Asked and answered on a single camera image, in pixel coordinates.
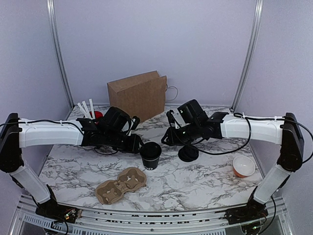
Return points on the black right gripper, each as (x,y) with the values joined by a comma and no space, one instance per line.
(173,140)

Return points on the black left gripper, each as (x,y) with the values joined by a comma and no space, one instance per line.
(133,147)

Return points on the black plastic cup lid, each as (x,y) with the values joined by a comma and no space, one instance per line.
(150,151)

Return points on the black paper coffee cup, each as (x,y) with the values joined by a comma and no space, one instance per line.
(150,163)

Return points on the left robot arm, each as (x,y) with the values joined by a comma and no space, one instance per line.
(20,133)

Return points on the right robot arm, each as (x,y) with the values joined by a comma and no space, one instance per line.
(280,132)

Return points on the red cylindrical holder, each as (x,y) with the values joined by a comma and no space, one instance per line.
(98,115)

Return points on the white wrapped straw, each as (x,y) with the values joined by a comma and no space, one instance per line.
(92,109)
(83,111)
(86,107)

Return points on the stack of black lids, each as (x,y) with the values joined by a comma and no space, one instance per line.
(188,154)

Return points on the brown paper bag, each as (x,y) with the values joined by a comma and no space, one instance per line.
(142,95)

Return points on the orange white bowl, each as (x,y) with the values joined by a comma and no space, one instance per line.
(243,166)

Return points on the brown cardboard cup carrier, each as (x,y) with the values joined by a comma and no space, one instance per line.
(129,180)

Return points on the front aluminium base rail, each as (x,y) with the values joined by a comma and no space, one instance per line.
(91,221)

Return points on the right aluminium post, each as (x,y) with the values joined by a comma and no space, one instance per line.
(249,54)

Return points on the aluminium post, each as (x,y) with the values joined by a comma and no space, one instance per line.
(58,51)
(249,54)

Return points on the left aluminium post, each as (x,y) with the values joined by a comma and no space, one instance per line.
(58,51)

